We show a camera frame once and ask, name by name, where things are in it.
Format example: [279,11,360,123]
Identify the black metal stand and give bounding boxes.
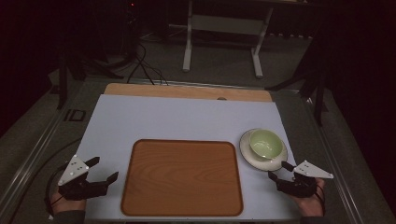
[264,29,331,127]

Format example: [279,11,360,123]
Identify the black floor cables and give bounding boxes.
[125,41,170,87]

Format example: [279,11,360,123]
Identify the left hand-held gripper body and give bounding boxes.
[57,154,108,202]

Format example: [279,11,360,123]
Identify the person's left hand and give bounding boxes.
[50,189,87,217]

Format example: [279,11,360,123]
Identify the light green bowl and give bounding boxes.
[248,128,284,161]

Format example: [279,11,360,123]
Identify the pale grey table mat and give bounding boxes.
[74,93,303,222]

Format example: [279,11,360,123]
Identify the white round plate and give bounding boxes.
[238,128,289,173]

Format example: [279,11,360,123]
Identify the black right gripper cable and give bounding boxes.
[314,183,327,217]

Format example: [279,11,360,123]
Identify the person's right hand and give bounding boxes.
[292,177,327,217]

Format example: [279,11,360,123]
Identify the white metal stand frame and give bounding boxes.
[182,0,275,79]

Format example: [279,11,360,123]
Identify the brown wooden tray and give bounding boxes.
[120,138,245,217]

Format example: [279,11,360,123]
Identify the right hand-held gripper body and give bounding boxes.
[276,160,334,199]

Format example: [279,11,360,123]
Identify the light wooden board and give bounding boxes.
[103,82,274,103]

